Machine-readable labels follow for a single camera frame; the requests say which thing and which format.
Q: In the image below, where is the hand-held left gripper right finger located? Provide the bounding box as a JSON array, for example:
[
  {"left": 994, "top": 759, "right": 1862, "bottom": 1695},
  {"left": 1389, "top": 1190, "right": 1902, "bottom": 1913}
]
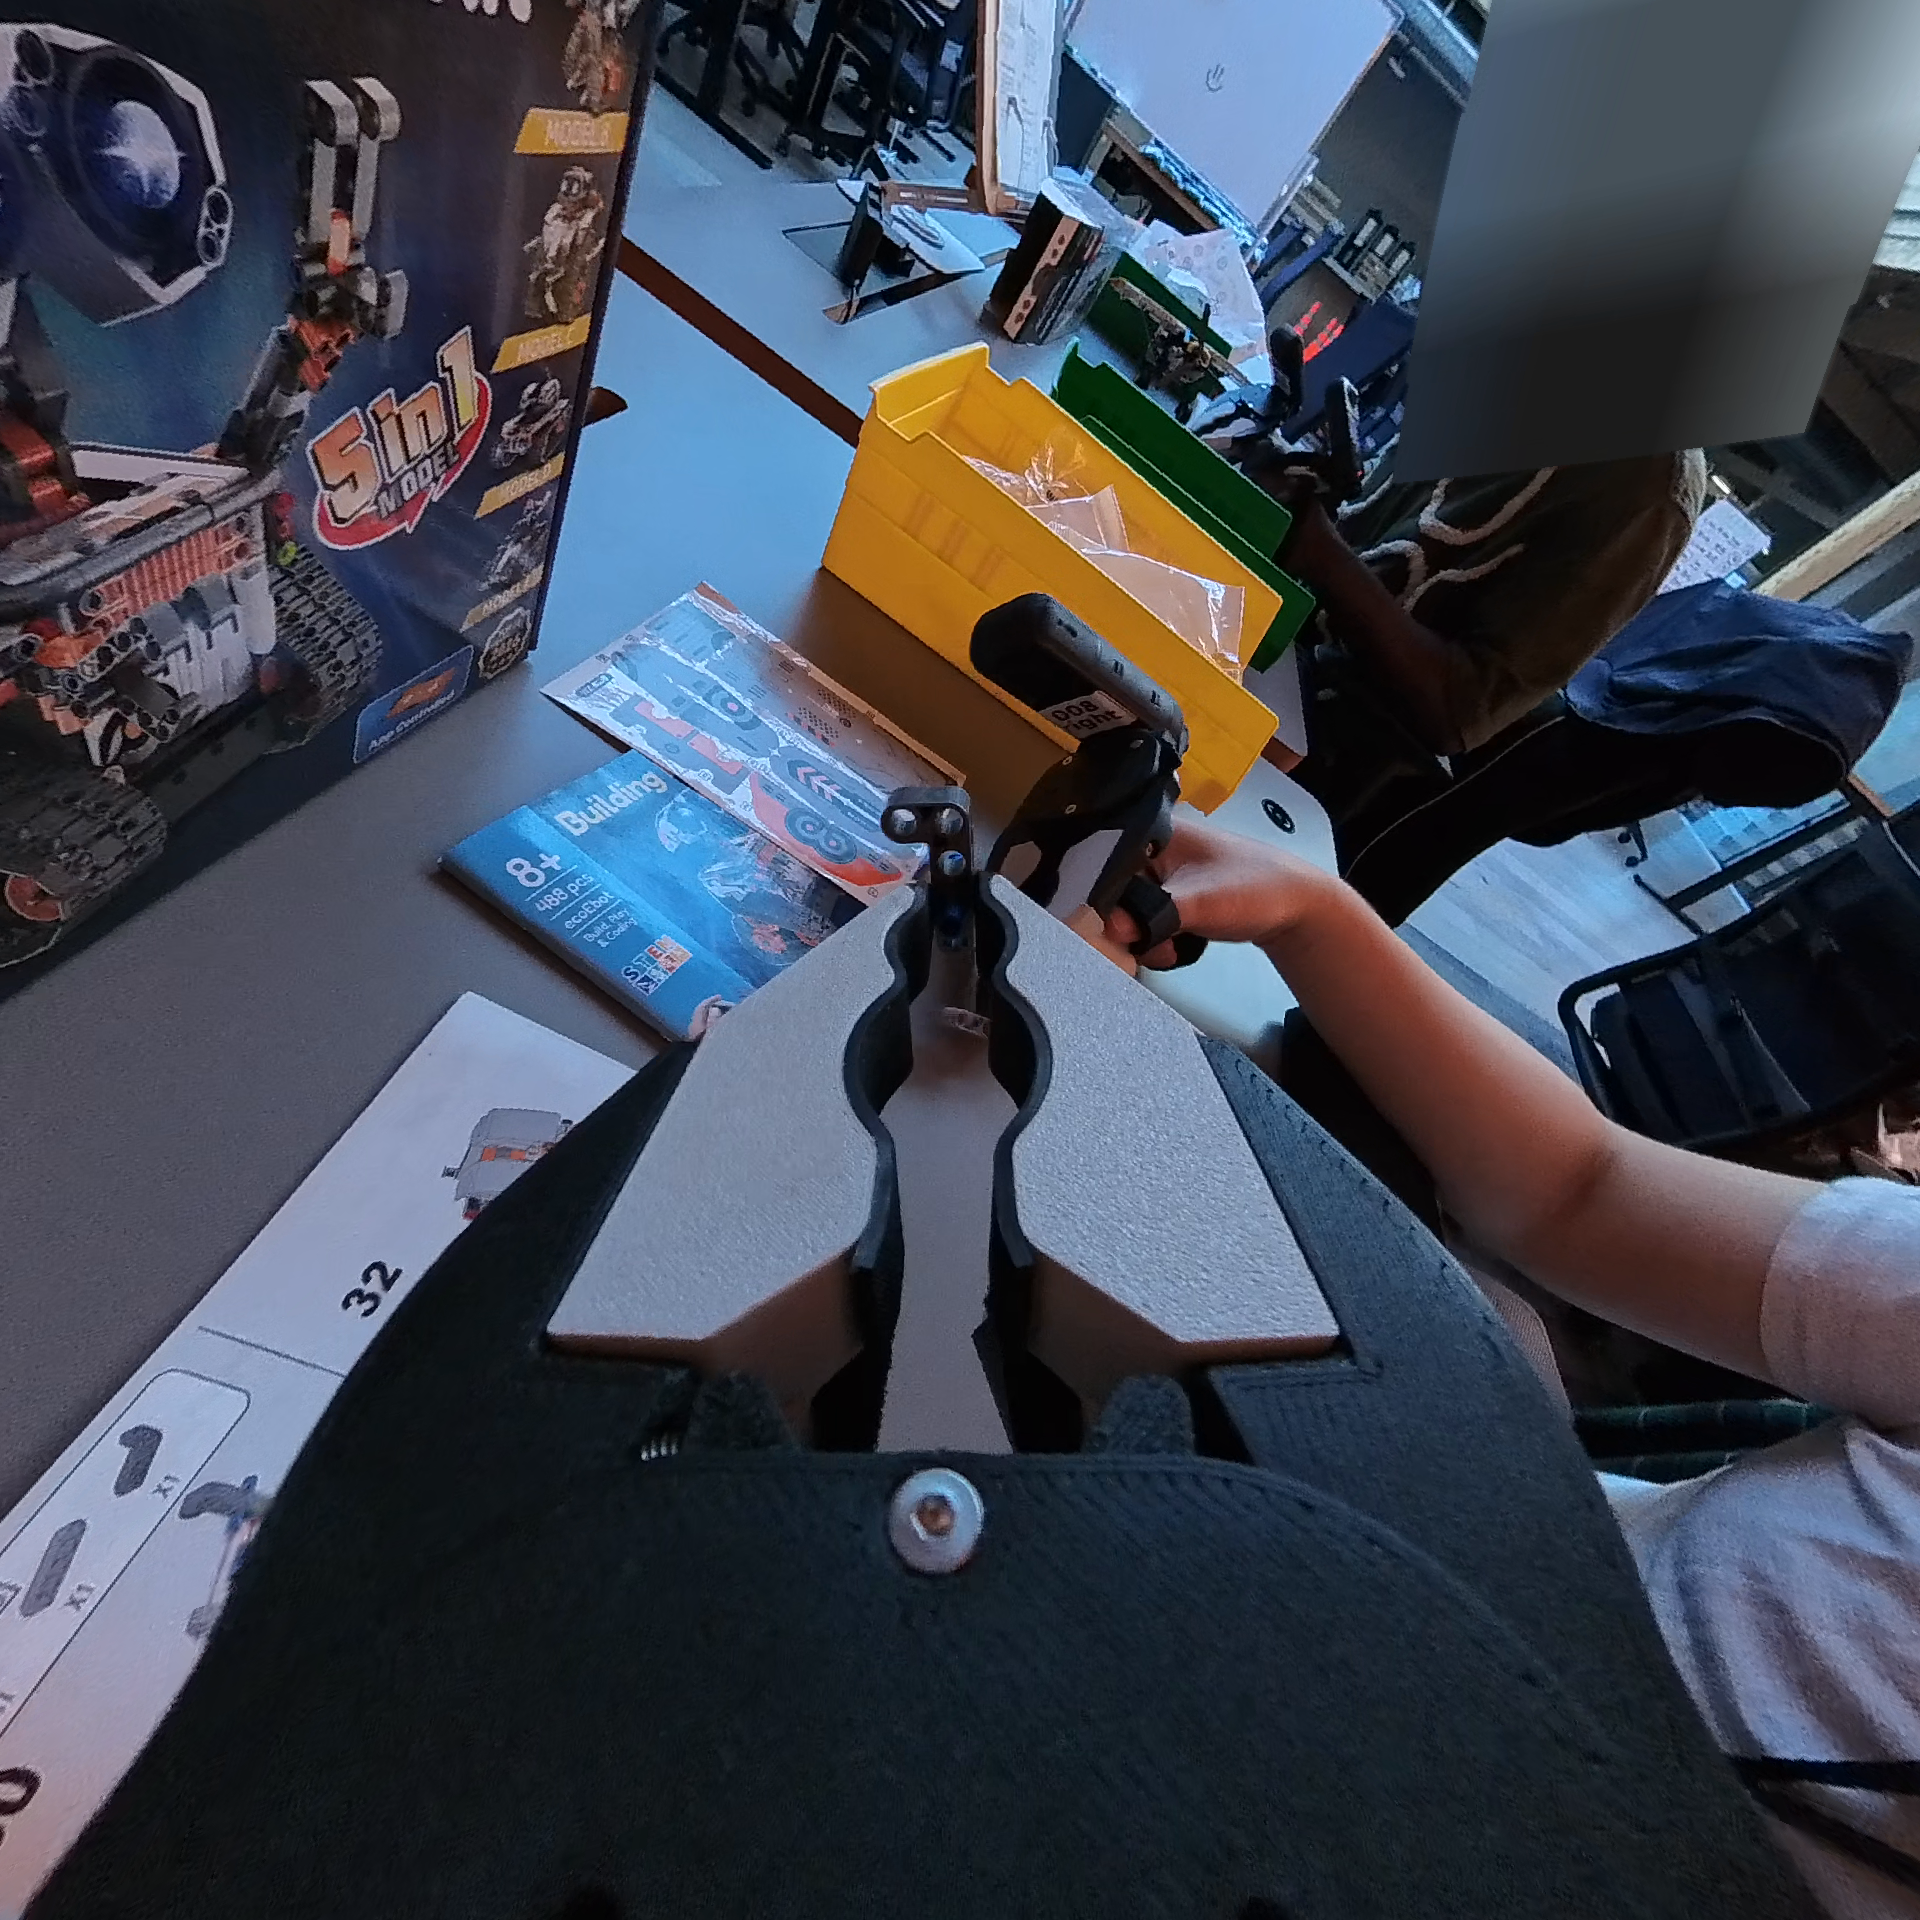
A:
[{"left": 975, "top": 874, "right": 1342, "bottom": 1451}]

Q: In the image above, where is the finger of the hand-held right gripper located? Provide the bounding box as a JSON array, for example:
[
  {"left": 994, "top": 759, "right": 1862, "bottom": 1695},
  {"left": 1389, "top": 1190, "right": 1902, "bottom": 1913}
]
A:
[{"left": 1031, "top": 818, "right": 1133, "bottom": 921}]

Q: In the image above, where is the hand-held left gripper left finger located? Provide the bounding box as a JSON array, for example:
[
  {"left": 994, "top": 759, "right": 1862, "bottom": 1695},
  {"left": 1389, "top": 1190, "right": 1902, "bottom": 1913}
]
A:
[{"left": 546, "top": 882, "right": 924, "bottom": 1451}]

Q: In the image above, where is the grey holed beam with blue pin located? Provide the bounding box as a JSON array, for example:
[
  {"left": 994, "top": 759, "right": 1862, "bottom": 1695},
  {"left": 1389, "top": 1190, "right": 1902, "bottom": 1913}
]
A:
[{"left": 882, "top": 784, "right": 975, "bottom": 976}]

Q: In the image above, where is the person's right forearm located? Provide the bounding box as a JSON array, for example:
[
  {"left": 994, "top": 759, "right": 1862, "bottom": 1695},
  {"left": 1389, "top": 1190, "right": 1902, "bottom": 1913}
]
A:
[{"left": 1290, "top": 878, "right": 1825, "bottom": 1391}]

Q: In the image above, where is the grey desk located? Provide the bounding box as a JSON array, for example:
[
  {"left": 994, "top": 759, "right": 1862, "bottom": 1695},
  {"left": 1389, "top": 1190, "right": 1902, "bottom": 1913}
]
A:
[{"left": 0, "top": 286, "right": 1343, "bottom": 1518}]

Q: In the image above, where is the person's right hand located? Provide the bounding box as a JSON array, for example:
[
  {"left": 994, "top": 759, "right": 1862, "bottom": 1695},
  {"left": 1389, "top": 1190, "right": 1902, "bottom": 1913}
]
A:
[{"left": 1102, "top": 825, "right": 1353, "bottom": 951}]

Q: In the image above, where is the clear plastic bag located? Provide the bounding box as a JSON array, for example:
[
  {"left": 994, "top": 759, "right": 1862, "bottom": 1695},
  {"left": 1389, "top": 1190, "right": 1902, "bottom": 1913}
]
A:
[{"left": 959, "top": 435, "right": 1247, "bottom": 678}]

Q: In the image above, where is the yellow plastic bin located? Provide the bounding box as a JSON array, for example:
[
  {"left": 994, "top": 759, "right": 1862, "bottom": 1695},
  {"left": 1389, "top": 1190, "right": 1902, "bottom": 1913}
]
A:
[{"left": 820, "top": 343, "right": 1285, "bottom": 811}]

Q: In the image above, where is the green plastic bin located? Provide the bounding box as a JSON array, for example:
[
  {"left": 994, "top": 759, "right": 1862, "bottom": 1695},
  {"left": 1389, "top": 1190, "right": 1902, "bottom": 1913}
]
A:
[
  {"left": 1087, "top": 256, "right": 1247, "bottom": 401},
  {"left": 1050, "top": 343, "right": 1319, "bottom": 674}
]

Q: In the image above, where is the blue instruction booklet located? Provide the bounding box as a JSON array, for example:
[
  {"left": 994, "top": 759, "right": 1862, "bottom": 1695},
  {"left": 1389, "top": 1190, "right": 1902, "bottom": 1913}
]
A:
[{"left": 438, "top": 743, "right": 902, "bottom": 1046}]

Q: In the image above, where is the robot sticker sheet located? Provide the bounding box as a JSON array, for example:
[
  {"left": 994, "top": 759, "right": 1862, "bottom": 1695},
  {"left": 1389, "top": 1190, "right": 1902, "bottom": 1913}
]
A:
[{"left": 539, "top": 583, "right": 970, "bottom": 903}]

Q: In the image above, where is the black phone stand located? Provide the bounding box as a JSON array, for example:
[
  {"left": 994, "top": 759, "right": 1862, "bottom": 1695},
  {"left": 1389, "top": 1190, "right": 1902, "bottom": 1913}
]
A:
[{"left": 831, "top": 182, "right": 902, "bottom": 296}]

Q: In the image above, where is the grey table with wooden edge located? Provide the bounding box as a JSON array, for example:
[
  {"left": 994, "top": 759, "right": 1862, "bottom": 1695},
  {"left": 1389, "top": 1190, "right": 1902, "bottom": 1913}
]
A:
[{"left": 614, "top": 82, "right": 1142, "bottom": 454}]

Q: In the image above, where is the wooden easel board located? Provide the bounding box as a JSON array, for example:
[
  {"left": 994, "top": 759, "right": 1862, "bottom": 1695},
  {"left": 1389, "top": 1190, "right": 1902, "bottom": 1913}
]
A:
[{"left": 975, "top": 0, "right": 1070, "bottom": 214}]

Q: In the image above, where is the black office chair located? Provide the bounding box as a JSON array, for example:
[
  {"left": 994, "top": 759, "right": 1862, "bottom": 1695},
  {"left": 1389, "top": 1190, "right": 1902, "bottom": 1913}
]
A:
[{"left": 1558, "top": 816, "right": 1920, "bottom": 1157}]

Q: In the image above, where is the whiteboard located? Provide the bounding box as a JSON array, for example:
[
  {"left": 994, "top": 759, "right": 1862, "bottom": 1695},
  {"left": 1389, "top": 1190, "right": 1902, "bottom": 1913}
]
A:
[{"left": 1055, "top": 0, "right": 1404, "bottom": 234}]

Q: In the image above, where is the open white instruction booklet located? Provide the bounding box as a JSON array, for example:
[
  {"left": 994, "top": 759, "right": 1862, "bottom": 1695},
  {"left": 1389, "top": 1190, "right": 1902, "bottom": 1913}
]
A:
[{"left": 0, "top": 990, "right": 639, "bottom": 1878}]

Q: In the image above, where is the dark green plaid cloth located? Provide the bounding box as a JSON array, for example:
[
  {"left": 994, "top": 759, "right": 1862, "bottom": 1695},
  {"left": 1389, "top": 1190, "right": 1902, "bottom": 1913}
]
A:
[{"left": 1569, "top": 1400, "right": 1841, "bottom": 1465}]

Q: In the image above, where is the navy jacket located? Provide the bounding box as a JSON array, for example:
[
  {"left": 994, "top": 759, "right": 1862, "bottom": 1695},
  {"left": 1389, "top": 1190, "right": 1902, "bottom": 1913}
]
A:
[{"left": 1558, "top": 583, "right": 1913, "bottom": 811}]

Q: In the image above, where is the robot kit box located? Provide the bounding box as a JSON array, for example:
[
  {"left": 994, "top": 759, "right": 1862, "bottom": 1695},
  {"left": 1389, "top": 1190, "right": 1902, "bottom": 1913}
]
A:
[{"left": 0, "top": 0, "right": 662, "bottom": 999}]

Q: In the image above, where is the black harness strap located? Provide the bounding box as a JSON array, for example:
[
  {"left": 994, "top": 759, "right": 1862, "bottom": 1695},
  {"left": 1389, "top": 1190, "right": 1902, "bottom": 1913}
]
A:
[{"left": 1732, "top": 1755, "right": 1920, "bottom": 1801}]

